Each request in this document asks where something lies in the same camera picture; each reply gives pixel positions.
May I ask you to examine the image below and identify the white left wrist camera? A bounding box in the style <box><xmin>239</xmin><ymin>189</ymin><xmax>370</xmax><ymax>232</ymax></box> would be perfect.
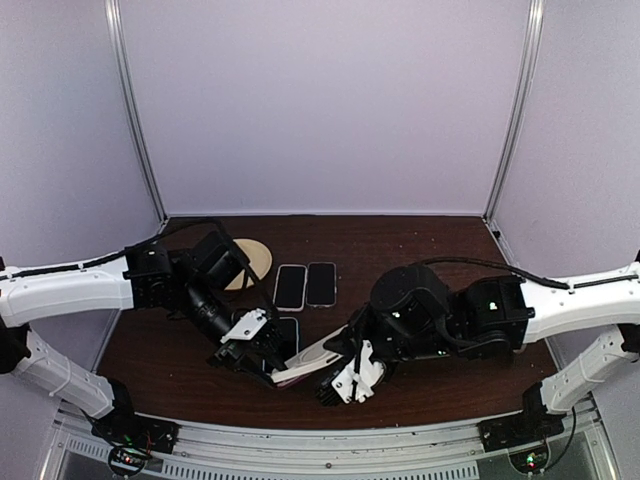
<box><xmin>220</xmin><ymin>308</ymin><xmax>268</xmax><ymax>345</ymax></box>

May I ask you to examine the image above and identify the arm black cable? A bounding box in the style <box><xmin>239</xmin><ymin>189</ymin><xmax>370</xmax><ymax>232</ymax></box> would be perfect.
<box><xmin>419</xmin><ymin>257</ymin><xmax>640</xmax><ymax>291</ymax></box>
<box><xmin>0</xmin><ymin>218</ymin><xmax>276</xmax><ymax>321</ymax></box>

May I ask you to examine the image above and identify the front aluminium rail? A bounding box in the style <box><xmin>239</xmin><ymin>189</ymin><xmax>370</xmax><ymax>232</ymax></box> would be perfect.
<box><xmin>42</xmin><ymin>392</ymin><xmax>619</xmax><ymax>480</ymax></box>

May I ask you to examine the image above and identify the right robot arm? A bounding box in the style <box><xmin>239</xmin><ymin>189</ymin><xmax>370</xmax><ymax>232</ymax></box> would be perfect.
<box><xmin>316</xmin><ymin>259</ymin><xmax>639</xmax><ymax>451</ymax></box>

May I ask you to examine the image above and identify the round status board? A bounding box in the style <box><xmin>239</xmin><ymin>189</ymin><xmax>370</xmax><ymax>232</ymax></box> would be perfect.
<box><xmin>107</xmin><ymin>446</ymin><xmax>151</xmax><ymax>476</ymax></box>
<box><xmin>509</xmin><ymin>446</ymin><xmax>550</xmax><ymax>475</ymax></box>

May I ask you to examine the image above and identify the aluminium frame post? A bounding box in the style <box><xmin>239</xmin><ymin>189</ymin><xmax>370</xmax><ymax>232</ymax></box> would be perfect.
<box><xmin>104</xmin><ymin>0</ymin><xmax>168</xmax><ymax>225</ymax></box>
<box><xmin>483</xmin><ymin>0</ymin><xmax>546</xmax><ymax>224</ymax></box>

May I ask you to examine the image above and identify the phone in pink case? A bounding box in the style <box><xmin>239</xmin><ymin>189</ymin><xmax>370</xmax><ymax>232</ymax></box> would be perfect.
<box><xmin>273</xmin><ymin>264</ymin><xmax>307</xmax><ymax>312</ymax></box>

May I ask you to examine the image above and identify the right aluminium frame post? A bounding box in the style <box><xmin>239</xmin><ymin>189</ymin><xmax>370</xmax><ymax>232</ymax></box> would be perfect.
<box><xmin>483</xmin><ymin>0</ymin><xmax>546</xmax><ymax>224</ymax></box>

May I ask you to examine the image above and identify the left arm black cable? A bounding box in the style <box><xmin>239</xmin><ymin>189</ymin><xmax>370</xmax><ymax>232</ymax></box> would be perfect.
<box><xmin>0</xmin><ymin>218</ymin><xmax>276</xmax><ymax>321</ymax></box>

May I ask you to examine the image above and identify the phone in clear grey case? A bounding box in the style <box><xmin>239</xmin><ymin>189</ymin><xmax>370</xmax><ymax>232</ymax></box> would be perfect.
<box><xmin>306</xmin><ymin>262</ymin><xmax>337</xmax><ymax>308</ymax></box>

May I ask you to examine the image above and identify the left aluminium frame post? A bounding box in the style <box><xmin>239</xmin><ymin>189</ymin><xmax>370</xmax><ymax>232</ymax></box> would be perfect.
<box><xmin>104</xmin><ymin>0</ymin><xmax>168</xmax><ymax>225</ymax></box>

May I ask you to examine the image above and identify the right round status board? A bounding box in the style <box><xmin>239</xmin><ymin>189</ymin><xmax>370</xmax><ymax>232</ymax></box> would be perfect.
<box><xmin>509</xmin><ymin>446</ymin><xmax>550</xmax><ymax>475</ymax></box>

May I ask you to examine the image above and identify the left round status board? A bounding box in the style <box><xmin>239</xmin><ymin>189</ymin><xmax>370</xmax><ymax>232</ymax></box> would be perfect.
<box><xmin>107</xmin><ymin>446</ymin><xmax>151</xmax><ymax>476</ymax></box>

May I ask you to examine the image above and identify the phone in blue case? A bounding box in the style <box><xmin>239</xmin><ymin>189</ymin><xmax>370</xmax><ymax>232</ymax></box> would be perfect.
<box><xmin>274</xmin><ymin>317</ymin><xmax>300</xmax><ymax>360</ymax></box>

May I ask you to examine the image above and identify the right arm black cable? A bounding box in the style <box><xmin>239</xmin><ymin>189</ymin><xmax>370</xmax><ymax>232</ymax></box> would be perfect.
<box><xmin>419</xmin><ymin>257</ymin><xmax>640</xmax><ymax>291</ymax></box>

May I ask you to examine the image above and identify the beige saucer plate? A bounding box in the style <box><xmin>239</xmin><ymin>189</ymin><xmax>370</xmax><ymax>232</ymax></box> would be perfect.
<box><xmin>225</xmin><ymin>238</ymin><xmax>273</xmax><ymax>292</ymax></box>

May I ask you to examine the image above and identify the purple phone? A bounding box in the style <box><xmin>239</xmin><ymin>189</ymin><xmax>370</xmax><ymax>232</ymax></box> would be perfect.
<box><xmin>276</xmin><ymin>373</ymin><xmax>312</xmax><ymax>389</ymax></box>

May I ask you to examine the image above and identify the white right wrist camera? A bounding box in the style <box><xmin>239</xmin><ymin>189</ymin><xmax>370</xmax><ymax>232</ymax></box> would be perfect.
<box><xmin>331</xmin><ymin>340</ymin><xmax>386</xmax><ymax>404</ymax></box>

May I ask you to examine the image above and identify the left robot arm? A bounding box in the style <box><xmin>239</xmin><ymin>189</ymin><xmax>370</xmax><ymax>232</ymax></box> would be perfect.
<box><xmin>1</xmin><ymin>230</ymin><xmax>285</xmax><ymax>446</ymax></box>

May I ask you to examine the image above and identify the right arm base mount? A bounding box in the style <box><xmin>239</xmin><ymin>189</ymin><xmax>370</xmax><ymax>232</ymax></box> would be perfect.
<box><xmin>477</xmin><ymin>414</ymin><xmax>564</xmax><ymax>453</ymax></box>

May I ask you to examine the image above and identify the white phone case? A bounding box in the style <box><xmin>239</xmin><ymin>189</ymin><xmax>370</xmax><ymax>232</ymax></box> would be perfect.
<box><xmin>270</xmin><ymin>328</ymin><xmax>344</xmax><ymax>384</ymax></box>

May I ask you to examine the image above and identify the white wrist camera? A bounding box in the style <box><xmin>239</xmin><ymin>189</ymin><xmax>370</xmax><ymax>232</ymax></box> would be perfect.
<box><xmin>220</xmin><ymin>308</ymin><xmax>268</xmax><ymax>345</ymax></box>
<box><xmin>331</xmin><ymin>340</ymin><xmax>386</xmax><ymax>404</ymax></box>

